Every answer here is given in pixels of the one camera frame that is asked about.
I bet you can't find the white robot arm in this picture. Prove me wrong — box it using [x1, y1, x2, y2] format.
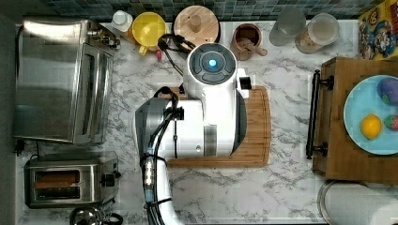
[132, 42, 252, 225]

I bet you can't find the black toaster lever knob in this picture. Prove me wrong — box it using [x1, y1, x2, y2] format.
[99, 171, 121, 188]

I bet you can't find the silver two-slot toaster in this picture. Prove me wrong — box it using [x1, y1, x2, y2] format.
[23, 152, 121, 209]

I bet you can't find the silver toaster oven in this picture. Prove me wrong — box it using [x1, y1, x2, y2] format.
[13, 17, 120, 144]

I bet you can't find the bread slice in toaster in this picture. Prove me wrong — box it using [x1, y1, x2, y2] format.
[34, 171, 80, 188]

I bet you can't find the wooden cutting board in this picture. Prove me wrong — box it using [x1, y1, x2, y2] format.
[168, 85, 271, 168]

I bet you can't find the black canister with wooden lid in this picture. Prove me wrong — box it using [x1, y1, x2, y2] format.
[172, 6, 221, 46]

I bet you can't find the brown wooden cup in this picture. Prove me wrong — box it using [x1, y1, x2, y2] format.
[230, 23, 268, 61]

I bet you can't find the yellow mug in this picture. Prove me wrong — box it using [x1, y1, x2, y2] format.
[132, 12, 167, 55]

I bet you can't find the white bottle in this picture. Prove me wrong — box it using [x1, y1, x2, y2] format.
[111, 10, 133, 32]

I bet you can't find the frosted glass tumbler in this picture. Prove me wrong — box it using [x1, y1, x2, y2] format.
[268, 7, 306, 46]

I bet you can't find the glass jar with clear lid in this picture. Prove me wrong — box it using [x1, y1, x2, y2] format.
[295, 13, 340, 54]

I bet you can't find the silver kettle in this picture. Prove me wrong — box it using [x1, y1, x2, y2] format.
[69, 207, 124, 225]

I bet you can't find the light blue plate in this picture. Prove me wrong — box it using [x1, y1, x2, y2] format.
[344, 75, 398, 155]

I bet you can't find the yellow lemon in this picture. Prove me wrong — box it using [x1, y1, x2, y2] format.
[360, 113, 382, 140]

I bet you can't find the purple toy fruit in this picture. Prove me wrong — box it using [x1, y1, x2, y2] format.
[376, 78, 398, 105]

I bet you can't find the red toy strawberry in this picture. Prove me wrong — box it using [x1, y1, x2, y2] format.
[383, 114, 398, 130]

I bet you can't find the colourful cereal box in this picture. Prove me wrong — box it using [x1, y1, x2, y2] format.
[359, 0, 398, 61]

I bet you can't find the wooden tray with black handle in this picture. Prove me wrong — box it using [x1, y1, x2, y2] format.
[306, 57, 398, 185]

